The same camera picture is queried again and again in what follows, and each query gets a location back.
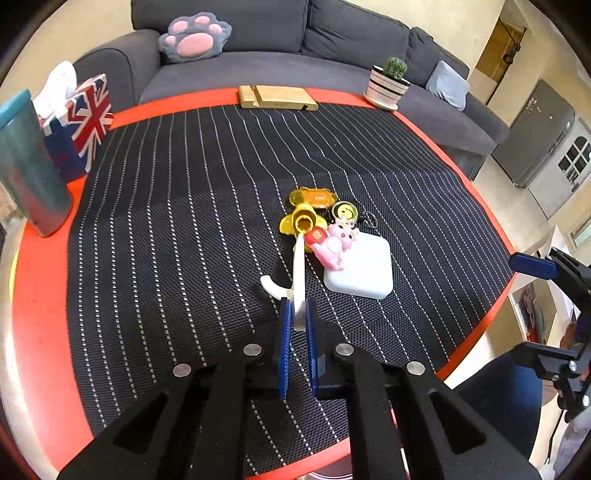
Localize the white square box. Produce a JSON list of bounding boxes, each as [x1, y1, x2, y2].
[[324, 233, 394, 300]]

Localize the yellow smiley badge reel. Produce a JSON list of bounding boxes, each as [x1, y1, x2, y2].
[[331, 200, 378, 230]]

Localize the person leg blue trousers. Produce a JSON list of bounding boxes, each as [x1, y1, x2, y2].
[[455, 351, 543, 458]]

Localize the yellow duck toy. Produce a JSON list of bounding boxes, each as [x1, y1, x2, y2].
[[280, 202, 328, 237]]

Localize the orange yellow cat tag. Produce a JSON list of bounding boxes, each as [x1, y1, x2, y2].
[[288, 187, 339, 209]]

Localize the grey refrigerator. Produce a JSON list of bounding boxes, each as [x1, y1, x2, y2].
[[492, 80, 576, 188]]

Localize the dark striped table mat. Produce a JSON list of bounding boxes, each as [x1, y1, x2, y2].
[[66, 102, 516, 476]]

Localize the light blue pillow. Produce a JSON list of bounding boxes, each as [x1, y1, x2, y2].
[[426, 60, 470, 111]]

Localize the wooden phone stand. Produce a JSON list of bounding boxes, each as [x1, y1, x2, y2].
[[238, 85, 318, 111]]

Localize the potted cactus striped pot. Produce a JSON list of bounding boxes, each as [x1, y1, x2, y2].
[[365, 57, 411, 111]]

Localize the dark grey sofa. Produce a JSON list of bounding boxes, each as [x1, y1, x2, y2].
[[74, 1, 510, 179]]

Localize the union jack tissue box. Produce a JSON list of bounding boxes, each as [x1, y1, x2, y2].
[[33, 61, 113, 183]]

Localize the teal tumbler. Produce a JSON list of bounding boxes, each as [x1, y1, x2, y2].
[[0, 89, 73, 237]]

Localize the cat paw cushion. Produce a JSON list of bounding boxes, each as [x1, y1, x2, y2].
[[158, 12, 232, 64]]

